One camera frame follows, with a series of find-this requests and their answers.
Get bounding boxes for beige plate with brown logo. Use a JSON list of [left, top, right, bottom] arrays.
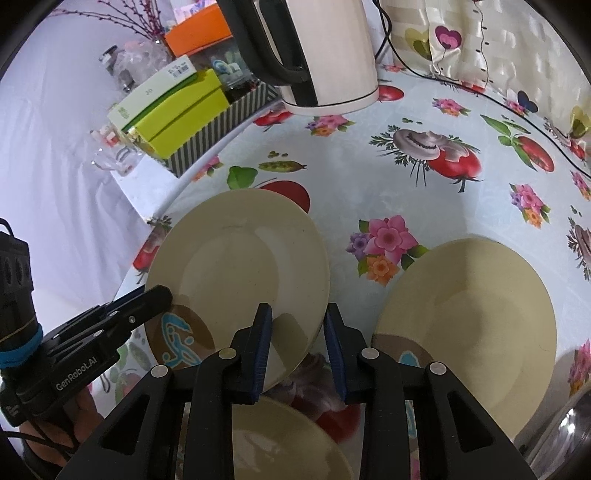
[[145, 189, 329, 389]]

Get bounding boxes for beige plate bottom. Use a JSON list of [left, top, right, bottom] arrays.
[[232, 397, 353, 480]]

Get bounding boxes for person's left hand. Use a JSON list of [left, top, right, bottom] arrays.
[[19, 387, 104, 464]]

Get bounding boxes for steel bowl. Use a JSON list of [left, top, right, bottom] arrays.
[[525, 384, 591, 480]]

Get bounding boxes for beige plate right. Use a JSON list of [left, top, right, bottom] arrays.
[[370, 237, 559, 441]]

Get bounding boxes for small glass cup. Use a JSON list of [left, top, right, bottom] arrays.
[[90, 125, 143, 176]]

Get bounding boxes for white green carton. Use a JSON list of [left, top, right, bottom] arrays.
[[107, 55, 197, 130]]

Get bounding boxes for lime green box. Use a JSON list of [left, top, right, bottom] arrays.
[[125, 69, 229, 160]]

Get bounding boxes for striped storage box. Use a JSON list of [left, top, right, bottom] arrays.
[[166, 83, 280, 178]]

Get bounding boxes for clear glass jar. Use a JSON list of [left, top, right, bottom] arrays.
[[99, 40, 172, 94]]

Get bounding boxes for floral plastic tablecloth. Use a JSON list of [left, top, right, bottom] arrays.
[[87, 64, 591, 480]]

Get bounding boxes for pink twig branches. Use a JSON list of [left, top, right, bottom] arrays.
[[49, 0, 166, 41]]

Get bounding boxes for orange box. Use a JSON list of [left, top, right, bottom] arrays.
[[164, 3, 232, 57]]

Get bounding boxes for white electric kettle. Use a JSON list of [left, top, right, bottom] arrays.
[[218, 0, 379, 116]]

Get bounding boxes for cream heart pattern curtain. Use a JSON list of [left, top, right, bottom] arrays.
[[381, 1, 590, 141]]

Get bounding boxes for black power cable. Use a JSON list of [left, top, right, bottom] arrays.
[[372, 0, 591, 181]]

